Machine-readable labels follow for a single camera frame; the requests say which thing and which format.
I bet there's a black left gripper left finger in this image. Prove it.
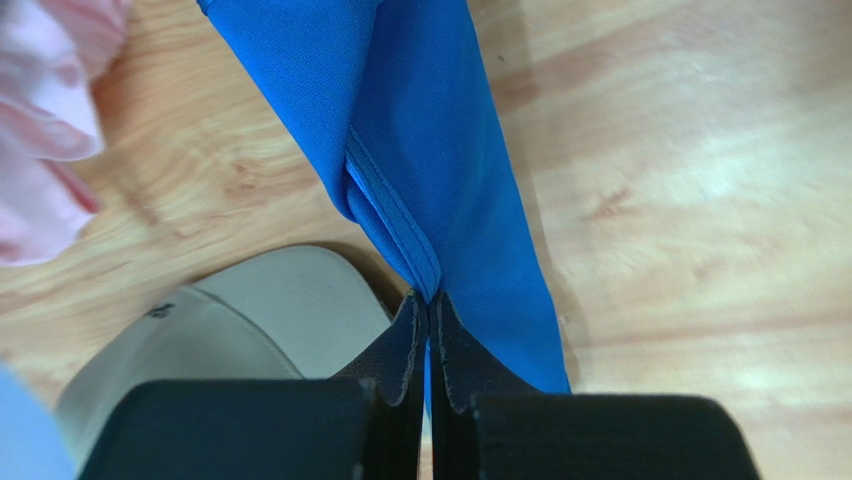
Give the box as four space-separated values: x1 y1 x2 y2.
81 291 425 479

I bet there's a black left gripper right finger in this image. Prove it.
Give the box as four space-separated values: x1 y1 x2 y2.
429 293 759 479

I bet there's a blue cloth napkin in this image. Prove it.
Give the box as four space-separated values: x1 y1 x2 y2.
200 0 570 394

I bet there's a beige baseball cap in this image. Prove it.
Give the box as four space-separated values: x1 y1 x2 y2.
56 245 391 467

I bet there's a teal t-shirt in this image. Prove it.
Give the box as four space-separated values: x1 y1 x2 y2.
1 366 76 480

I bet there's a pink t-shirt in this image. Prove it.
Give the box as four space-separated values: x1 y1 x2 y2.
1 0 132 267

